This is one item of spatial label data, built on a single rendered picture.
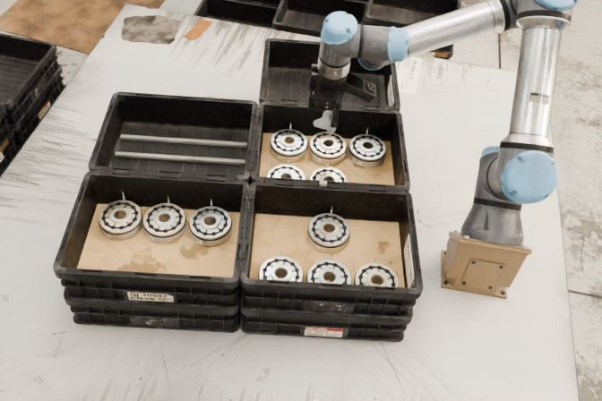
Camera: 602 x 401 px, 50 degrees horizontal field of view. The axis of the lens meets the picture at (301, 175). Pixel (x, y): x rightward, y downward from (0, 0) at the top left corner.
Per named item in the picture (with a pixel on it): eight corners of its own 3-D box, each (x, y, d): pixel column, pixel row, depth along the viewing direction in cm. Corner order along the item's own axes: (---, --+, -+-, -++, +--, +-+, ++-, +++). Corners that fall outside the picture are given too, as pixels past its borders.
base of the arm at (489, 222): (507, 241, 167) (513, 203, 167) (533, 249, 152) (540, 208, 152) (451, 232, 166) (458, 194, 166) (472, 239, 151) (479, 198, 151)
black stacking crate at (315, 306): (401, 221, 168) (410, 192, 159) (412, 321, 147) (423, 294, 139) (250, 211, 166) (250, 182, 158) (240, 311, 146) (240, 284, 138)
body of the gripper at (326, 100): (308, 90, 164) (312, 56, 154) (341, 92, 164) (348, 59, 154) (307, 113, 159) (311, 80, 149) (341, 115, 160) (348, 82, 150)
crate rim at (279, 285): (409, 197, 161) (411, 190, 159) (422, 300, 140) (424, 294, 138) (250, 186, 159) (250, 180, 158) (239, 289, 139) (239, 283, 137)
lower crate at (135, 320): (249, 237, 174) (249, 209, 166) (239, 337, 154) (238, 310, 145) (100, 227, 173) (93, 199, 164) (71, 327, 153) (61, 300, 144)
